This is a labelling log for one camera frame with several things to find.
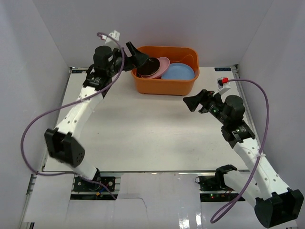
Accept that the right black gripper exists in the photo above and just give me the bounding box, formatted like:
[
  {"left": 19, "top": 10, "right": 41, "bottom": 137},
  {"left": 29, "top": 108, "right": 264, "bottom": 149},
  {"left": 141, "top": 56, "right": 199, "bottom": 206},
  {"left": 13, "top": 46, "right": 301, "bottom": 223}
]
[{"left": 183, "top": 90, "right": 229, "bottom": 125}]

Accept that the glossy black plate front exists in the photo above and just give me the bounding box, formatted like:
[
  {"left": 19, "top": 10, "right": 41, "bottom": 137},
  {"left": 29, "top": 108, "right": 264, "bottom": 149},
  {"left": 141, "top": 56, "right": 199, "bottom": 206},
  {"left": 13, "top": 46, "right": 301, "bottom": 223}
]
[{"left": 137, "top": 58, "right": 160, "bottom": 77}]

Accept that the pink plastic plate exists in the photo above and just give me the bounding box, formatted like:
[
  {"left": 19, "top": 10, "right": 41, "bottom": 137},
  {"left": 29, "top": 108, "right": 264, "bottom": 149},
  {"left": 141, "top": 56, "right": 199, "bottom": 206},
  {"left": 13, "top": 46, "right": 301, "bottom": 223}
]
[{"left": 141, "top": 57, "right": 170, "bottom": 79}]

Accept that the blue plastic plate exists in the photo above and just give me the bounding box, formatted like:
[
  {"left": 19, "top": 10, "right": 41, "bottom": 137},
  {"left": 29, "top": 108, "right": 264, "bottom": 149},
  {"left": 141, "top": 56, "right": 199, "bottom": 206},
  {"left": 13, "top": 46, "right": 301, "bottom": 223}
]
[{"left": 161, "top": 63, "right": 195, "bottom": 80}]

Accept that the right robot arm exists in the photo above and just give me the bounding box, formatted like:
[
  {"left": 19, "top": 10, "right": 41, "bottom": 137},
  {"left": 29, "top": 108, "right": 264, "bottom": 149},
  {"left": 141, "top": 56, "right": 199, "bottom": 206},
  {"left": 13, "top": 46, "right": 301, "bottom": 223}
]
[{"left": 183, "top": 90, "right": 304, "bottom": 228}]

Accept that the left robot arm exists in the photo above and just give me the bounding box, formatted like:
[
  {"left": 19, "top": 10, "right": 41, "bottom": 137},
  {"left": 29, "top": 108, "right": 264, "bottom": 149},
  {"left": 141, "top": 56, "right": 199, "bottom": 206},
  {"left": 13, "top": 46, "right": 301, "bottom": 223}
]
[{"left": 44, "top": 42, "right": 149, "bottom": 190}]

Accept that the orange plastic bin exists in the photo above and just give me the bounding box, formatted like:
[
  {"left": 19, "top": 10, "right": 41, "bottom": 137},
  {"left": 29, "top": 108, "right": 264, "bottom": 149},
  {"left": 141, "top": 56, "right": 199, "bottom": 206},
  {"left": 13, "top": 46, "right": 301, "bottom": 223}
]
[{"left": 131, "top": 46, "right": 200, "bottom": 96}]

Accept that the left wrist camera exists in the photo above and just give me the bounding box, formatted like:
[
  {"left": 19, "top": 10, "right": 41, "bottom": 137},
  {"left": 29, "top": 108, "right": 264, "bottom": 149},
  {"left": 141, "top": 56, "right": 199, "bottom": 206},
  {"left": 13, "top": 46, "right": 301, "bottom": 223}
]
[{"left": 103, "top": 30, "right": 120, "bottom": 46}]

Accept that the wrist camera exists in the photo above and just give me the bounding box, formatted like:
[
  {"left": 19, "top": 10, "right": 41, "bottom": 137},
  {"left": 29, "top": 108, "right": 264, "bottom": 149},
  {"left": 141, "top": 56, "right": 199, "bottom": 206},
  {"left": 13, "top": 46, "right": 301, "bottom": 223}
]
[
  {"left": 103, "top": 30, "right": 120, "bottom": 46},
  {"left": 213, "top": 77, "right": 231, "bottom": 97}
]

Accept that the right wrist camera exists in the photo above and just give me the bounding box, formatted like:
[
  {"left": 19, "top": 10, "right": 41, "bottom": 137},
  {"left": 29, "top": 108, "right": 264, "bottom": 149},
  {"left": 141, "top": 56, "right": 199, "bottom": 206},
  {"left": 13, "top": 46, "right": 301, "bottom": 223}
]
[{"left": 213, "top": 77, "right": 231, "bottom": 97}]

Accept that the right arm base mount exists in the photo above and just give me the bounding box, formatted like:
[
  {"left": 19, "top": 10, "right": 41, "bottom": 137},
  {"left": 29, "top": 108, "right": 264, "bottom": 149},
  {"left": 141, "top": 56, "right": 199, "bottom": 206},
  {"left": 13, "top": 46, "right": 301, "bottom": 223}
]
[{"left": 195, "top": 176, "right": 238, "bottom": 203}]

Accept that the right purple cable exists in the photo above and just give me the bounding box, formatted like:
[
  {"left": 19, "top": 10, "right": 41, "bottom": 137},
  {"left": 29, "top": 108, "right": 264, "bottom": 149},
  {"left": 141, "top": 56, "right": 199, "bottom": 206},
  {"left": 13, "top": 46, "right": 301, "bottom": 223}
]
[{"left": 210, "top": 79, "right": 269, "bottom": 224}]

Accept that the purple cable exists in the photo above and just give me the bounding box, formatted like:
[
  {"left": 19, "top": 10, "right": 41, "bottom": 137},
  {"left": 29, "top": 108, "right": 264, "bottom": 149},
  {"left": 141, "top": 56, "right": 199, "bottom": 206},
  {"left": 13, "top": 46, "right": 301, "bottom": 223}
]
[
  {"left": 20, "top": 32, "right": 126, "bottom": 200},
  {"left": 210, "top": 79, "right": 269, "bottom": 224}
]

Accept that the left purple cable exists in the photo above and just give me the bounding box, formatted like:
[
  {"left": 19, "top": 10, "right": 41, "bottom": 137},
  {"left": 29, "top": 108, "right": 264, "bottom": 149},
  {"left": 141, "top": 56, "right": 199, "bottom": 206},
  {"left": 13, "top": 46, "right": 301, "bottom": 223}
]
[{"left": 20, "top": 32, "right": 126, "bottom": 200}]

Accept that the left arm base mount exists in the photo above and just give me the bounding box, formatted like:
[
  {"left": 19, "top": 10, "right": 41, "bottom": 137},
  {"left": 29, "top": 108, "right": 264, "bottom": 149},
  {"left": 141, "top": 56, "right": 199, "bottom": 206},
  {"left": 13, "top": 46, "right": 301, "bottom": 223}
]
[{"left": 70, "top": 176, "right": 120, "bottom": 200}]

